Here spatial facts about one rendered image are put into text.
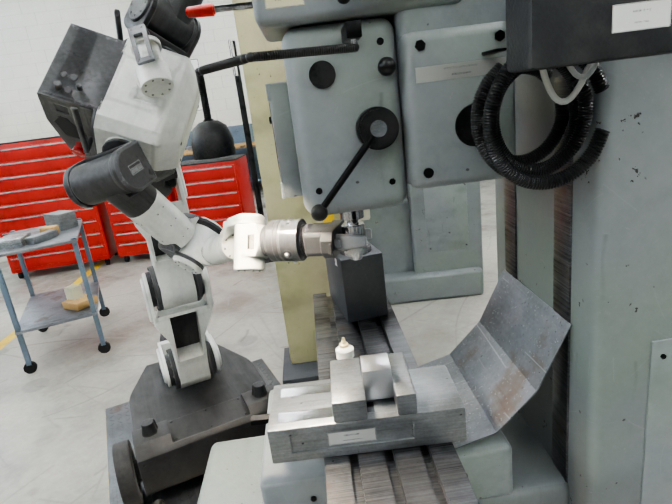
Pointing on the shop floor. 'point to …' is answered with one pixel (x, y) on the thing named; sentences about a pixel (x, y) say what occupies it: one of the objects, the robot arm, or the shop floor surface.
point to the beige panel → (282, 208)
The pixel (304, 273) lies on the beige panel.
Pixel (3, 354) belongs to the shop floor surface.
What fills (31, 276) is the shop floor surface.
